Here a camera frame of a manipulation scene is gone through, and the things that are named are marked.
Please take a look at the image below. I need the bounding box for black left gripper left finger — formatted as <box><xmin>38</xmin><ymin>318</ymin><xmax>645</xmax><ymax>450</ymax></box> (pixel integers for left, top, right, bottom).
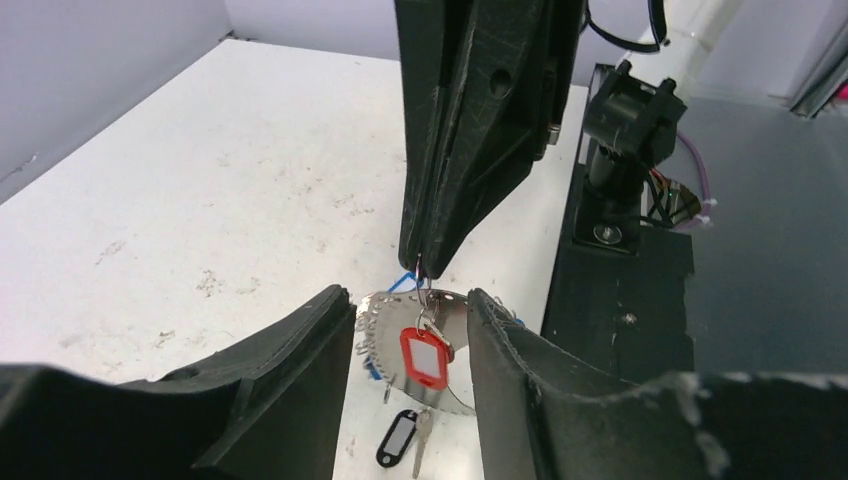
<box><xmin>1</xmin><ymin>285</ymin><xmax>356</xmax><ymax>479</ymax></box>

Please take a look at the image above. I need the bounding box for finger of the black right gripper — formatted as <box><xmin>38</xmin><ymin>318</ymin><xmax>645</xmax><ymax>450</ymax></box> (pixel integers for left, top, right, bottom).
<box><xmin>395</xmin><ymin>1</ymin><xmax>477</xmax><ymax>269</ymax></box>
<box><xmin>423</xmin><ymin>0</ymin><xmax>588</xmax><ymax>280</ymax></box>

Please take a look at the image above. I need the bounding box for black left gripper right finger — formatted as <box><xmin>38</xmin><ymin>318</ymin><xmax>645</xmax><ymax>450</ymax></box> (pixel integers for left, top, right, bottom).
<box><xmin>467</xmin><ymin>288</ymin><xmax>847</xmax><ymax>479</ymax></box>

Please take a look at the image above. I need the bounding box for red key tag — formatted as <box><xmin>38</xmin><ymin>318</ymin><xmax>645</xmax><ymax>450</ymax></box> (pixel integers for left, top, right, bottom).
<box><xmin>399</xmin><ymin>327</ymin><xmax>452</xmax><ymax>391</ymax></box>

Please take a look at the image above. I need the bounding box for silver metal key plate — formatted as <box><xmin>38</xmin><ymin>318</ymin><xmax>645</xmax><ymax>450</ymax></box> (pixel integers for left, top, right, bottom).
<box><xmin>356</xmin><ymin>289</ymin><xmax>475</xmax><ymax>416</ymax></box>

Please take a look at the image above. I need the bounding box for small silver key ring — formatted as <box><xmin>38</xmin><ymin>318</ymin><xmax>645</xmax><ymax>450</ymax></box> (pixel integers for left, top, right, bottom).
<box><xmin>413</xmin><ymin>253</ymin><xmax>431</xmax><ymax>309</ymax></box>

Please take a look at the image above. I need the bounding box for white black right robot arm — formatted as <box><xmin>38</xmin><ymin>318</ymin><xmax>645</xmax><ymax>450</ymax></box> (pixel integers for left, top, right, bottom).
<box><xmin>394</xmin><ymin>1</ymin><xmax>741</xmax><ymax>279</ymax></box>

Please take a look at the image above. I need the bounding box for black key tag white label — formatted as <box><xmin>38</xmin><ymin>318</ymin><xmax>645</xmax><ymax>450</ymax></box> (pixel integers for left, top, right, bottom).
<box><xmin>375</xmin><ymin>409</ymin><xmax>419</xmax><ymax>468</ymax></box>

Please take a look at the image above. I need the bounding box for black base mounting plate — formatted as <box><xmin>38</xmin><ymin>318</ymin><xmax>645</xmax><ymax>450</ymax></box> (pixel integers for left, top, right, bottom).
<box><xmin>541</xmin><ymin>61</ymin><xmax>694</xmax><ymax>383</ymax></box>

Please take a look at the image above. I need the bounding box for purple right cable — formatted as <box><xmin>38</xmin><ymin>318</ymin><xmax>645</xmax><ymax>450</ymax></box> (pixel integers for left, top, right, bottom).
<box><xmin>675</xmin><ymin>129</ymin><xmax>718</xmax><ymax>232</ymax></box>

